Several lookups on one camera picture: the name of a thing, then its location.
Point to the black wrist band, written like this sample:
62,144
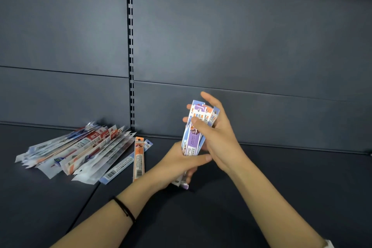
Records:
125,209

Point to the white sleeve cuff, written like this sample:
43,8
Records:
329,244

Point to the pile of clear toothbrush packs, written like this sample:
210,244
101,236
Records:
81,152

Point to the orange toothbrush packet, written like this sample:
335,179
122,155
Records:
139,157

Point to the person's right forearm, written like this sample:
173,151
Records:
270,201

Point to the pale blue toothbrush packet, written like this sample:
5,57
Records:
198,102

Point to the purple toothbrush packet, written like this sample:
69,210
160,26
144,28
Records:
192,140

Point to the person's right thumb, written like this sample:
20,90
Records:
200,128

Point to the person's right hand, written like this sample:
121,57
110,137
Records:
223,143

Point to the person's left hand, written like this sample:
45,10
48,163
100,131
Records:
170,166

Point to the slotted metal shelf upright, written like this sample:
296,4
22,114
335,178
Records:
130,53

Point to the person's left thumb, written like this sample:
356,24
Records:
197,160

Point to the person's left forearm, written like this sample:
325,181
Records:
104,218

